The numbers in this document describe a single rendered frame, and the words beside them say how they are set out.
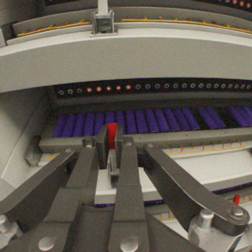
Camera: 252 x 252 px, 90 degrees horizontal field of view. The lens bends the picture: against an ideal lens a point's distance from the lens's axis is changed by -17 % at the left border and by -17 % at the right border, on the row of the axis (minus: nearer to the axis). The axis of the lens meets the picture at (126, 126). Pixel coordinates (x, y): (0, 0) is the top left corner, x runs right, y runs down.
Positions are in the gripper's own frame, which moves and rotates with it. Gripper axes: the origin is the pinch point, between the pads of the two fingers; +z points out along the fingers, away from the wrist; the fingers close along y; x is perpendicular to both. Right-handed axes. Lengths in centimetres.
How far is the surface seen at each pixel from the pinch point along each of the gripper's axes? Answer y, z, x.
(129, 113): 2.9, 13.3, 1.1
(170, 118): 10.8, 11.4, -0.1
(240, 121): 27.0, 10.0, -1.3
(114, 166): -0.2, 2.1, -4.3
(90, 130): -4.5, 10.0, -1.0
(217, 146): 19.0, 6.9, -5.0
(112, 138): -0.1, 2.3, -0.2
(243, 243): 42, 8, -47
